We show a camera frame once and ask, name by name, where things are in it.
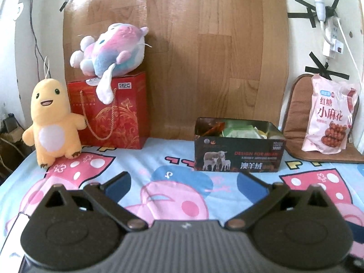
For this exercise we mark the white power strip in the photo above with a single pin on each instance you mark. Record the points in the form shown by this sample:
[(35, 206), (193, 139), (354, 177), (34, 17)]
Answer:
[(332, 30)]

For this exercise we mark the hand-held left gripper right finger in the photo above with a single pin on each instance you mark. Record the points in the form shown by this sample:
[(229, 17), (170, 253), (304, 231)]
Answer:
[(250, 186)]

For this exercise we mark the white charger plug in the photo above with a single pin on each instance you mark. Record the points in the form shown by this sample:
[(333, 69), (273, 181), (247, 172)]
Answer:
[(333, 48)]

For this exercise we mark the yellow snack packet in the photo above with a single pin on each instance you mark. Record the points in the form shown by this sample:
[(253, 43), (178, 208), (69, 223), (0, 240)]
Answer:
[(262, 133)]

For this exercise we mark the pale green snack packet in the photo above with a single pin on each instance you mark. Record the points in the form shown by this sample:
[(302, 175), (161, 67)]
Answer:
[(241, 133)]

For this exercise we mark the wood-pattern board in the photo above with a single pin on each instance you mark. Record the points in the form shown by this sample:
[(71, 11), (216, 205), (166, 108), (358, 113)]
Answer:
[(199, 62)]

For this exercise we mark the red gift bag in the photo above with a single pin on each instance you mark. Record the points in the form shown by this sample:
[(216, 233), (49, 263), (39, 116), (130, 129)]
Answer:
[(125, 119)]

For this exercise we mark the black tape strip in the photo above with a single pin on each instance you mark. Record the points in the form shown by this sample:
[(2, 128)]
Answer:
[(320, 62), (67, 1), (301, 13), (304, 1), (327, 73), (335, 0)]

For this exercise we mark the brown seat cushion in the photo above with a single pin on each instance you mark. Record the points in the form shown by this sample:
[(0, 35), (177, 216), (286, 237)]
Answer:
[(294, 119)]

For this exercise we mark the pink and blue plush toy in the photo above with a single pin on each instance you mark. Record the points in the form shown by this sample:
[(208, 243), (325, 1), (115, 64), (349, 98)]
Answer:
[(113, 51)]

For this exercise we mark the cartoon printed bedsheet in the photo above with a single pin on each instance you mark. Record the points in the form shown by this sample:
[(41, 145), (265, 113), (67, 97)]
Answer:
[(136, 159)]

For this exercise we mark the pink snack bag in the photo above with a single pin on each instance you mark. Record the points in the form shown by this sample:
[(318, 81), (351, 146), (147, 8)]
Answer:
[(330, 116)]

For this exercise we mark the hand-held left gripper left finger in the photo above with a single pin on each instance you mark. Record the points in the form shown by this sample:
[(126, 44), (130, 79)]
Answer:
[(119, 186)]

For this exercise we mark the red snack packet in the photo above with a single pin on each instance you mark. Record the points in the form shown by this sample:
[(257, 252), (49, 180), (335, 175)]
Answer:
[(212, 128)]

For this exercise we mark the dark tin box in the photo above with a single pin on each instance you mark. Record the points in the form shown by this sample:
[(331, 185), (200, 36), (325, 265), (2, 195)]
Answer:
[(241, 155)]

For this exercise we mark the yellow plush toy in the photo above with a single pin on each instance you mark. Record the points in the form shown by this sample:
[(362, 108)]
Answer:
[(52, 119)]

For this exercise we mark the dark clutter pile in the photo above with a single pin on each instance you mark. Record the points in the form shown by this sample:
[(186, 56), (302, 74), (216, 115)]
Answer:
[(10, 130)]

